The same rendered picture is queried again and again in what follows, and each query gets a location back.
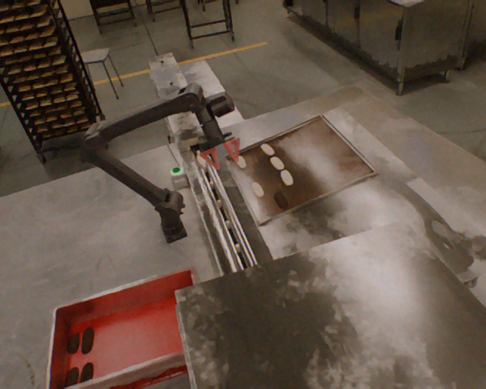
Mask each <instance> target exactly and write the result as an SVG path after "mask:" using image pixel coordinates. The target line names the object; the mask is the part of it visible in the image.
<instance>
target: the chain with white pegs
mask: <svg viewBox="0 0 486 389"><path fill-rule="evenodd" d="M134 1H135V3H136V5H137V9H138V11H139V13H140V10H139V7H138V4H137V2H136V0H134ZM140 17H141V18H142V21H143V25H144V27H145V29H146V30H147V32H148V35H149V37H150V33H149V30H148V28H147V27H146V25H145V23H144V20H143V17H142V15H141V13H140ZM150 41H151V43H152V45H153V48H154V52H155V53H156V56H158V54H157V50H156V48H155V46H154V43H153V40H152V38H151V37H150ZM194 148H195V150H196V152H197V155H199V154H201V153H200V151H199V150H198V148H197V145H196V144H195V145H194ZM202 167H203V170H204V174H205V176H206V178H207V180H208V183H209V185H210V188H211V189H212V191H213V193H214V197H215V200H216V202H217V204H218V207H219V209H220V211H221V214H222V218H223V219H224V223H225V225H226V227H227V230H228V232H229V235H230V236H231V240H232V241H233V240H234V241H233V243H234V245H235V248H236V251H237V253H238V256H239V259H240V261H241V264H242V266H243V269H246V268H247V266H246V264H245V261H244V259H243V256H242V254H241V250H240V246H239V244H238V243H237V241H236V239H235V235H234V233H233V231H232V230H231V228H230V224H229V221H228V220H227V219H226V215H225V213H224V210H223V208H222V206H221V201H220V200H219V199H218V195H217V193H216V190H215V189H214V183H213V181H211V180H210V178H209V176H208V172H207V169H206V166H205V165H204V166H202ZM216 196H217V197H216ZM223 213H224V214H223ZM225 219H226V220H225ZM230 233H231V234H230ZM233 237H234V238H233ZM236 244H237V245H236ZM242 260H243V261H242ZM245 267H246V268H245Z"/></svg>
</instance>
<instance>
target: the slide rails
mask: <svg viewBox="0 0 486 389"><path fill-rule="evenodd" d="M197 147H198V149H199V151H200V153H201V152H203V151H202V150H203V148H201V147H200V144H197ZM190 149H191V153H193V155H194V159H195V161H196V164H197V167H198V169H199V171H200V173H201V177H202V180H203V182H204V186H205V187H206V190H207V192H208V196H209V198H210V201H211V202H212V204H213V206H214V210H215V212H216V214H217V217H218V221H219V223H220V225H221V228H222V231H223V233H224V237H225V239H226V242H227V244H228V247H229V249H230V252H231V255H233V258H234V261H235V264H236V266H237V268H238V271H239V270H242V269H243V266H242V264H241V261H240V259H239V256H238V253H237V251H236V248H235V245H234V243H233V241H232V240H231V236H230V235H229V232H228V230H227V227H226V225H225V223H224V219H223V218H222V214H221V211H220V209H219V207H218V204H217V202H216V200H215V197H214V193H213V191H212V189H211V188H210V185H209V183H208V180H207V178H206V176H205V174H204V170H203V167H202V166H201V165H199V163H198V161H197V152H196V150H195V148H194V145H191V146H190ZM205 166H206V168H207V170H208V174H209V177H210V179H211V180H212V181H213V183H214V187H215V189H216V192H217V193H218V197H219V199H220V201H221V204H222V207H223V209H224V212H225V214H226V217H227V219H228V221H229V224H230V226H231V229H233V232H234V234H235V237H236V239H237V242H238V244H239V246H240V249H241V252H242V254H243V256H244V259H245V262H246V264H247V267H252V266H254V263H253V262H252V261H251V259H250V255H249V254H248V250H247V249H246V247H245V244H244V242H243V240H242V237H241V234H240V232H239V230H238V227H237V225H236V223H235V220H234V218H233V215H231V212H230V210H229V208H228V205H227V203H226V201H225V199H224V196H223V193H222V191H221V189H220V186H219V184H218V181H217V179H216V177H215V176H214V172H213V170H212V167H211V166H210V164H209V163H208V162H207V161H206V164H205Z"/></svg>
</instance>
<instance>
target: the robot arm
mask: <svg viewBox="0 0 486 389"><path fill-rule="evenodd" d="M184 111H185V112H187V111H191V112H192V113H195V115H196V118H197V120H198V123H199V124H200V126H201V125H202V126H201V129H202V131H203V133H204V136H205V139H206V141H207V142H205V143H203V144H200V147H201V148H203V147H205V146H208V145H209V146H210V147H208V148H206V149H204V150H202V151H203V152H201V154H199V156H200V157H201V158H203V159H204V160H205V161H207V162H208V163H209V164H210V165H212V166H213V167H214V168H215V169H216V170H217V169H219V163H218V156H217V151H216V146H218V145H220V144H222V145H223V146H224V148H225V150H226V151H227V152H228V154H229V155H230V157H231V158H233V160H234V161H235V162H236V163H238V162H239V141H240V138H239V137H237V138H235V137H232V138H230V139H228V140H225V138H226V137H230V136H231V135H233V134H231V131H228V132H227V133H225V134H223V133H222V131H221V128H220V126H219V124H218V122H217V119H216V117H217V118H218V119H219V118H221V117H224V116H226V114H228V113H230V112H233V111H235V104H234V101H233V100H232V99H231V98H230V96H229V95H228V94H227V92H226V91H224V90H223V91H221V92H219V93H216V94H212V95H209V96H206V98H204V94H203V90H202V88H201V86H200V85H198V84H196V83H190V84H188V85H186V86H183V87H181V88H180V89H179V90H177V91H174V92H172V93H170V94H169V95H167V96H165V97H163V98H160V99H159V100H157V101H154V102H152V103H149V104H147V105H145V106H143V107H139V108H137V109H135V110H132V111H130V112H128V113H125V114H123V115H119V116H118V117H114V118H112V119H108V118H107V119H105V120H101V121H100V122H99V123H94V124H93V125H92V126H91V128H90V129H89V130H88V131H87V132H86V134H85V135H84V137H83V139H82V144H81V150H80V155H79V160H80V161H82V162H83V163H85V162H88V163H90V164H93V165H95V166H97V167H98V168H100V169H101V170H104V171H105V172H106V173H108V174H110V175H111V177H113V178H115V179H116V180H118V181H119V182H121V183H122V184H124V185H126V186H127V187H128V188H130V189H131V190H133V191H135V192H136V193H138V194H139V195H140V196H141V197H143V198H144V199H146V200H147V201H148V202H149V203H150V204H151V205H152V206H154V207H155V209H154V210H156V211H158V212H159V213H160V218H161V223H160V227H161V229H162V231H163V234H164V237H165V239H166V242H167V243H168V244H169V243H172V242H176V241H178V240H181V239H183V238H186V237H187V232H186V230H185V228H184V225H183V223H182V221H181V218H180V215H182V214H183V213H184V212H183V211H181V209H182V208H185V205H186V204H184V197H183V196H182V194H181V193H180V192H178V191H170V190H169V189H167V188H159V187H158V186H156V185H155V184H152V183H150V182H149V181H148V180H147V179H145V178H143V177H142V176H141V174H139V173H137V172H136V171H134V170H133V169H131V168H130V167H128V166H126V165H125V164H124V163H123V162H121V161H118V160H117V159H116V158H115V157H114V156H113V155H112V154H110V153H109V152H108V151H106V150H105V149H104V147H102V145H105V143H107V142H110V141H112V140H113V138H115V137H118V136H120V135H123V134H126V133H128V132H130V131H132V130H136V129H139V128H141V127H144V126H146V125H148V124H151V123H154V122H157V121H159V120H162V119H164V118H167V117H168V116H170V115H173V114H179V113H182V112H184ZM231 144H235V155H236V156H235V155H234V152H233V150H232V149H231V147H230V146H231ZM210 153H211V154H212V156H213V158H214V161H215V164H216V165H215V164H214V162H213V161H211V160H210V159H209V158H208V157H207V155H209V154H210Z"/></svg>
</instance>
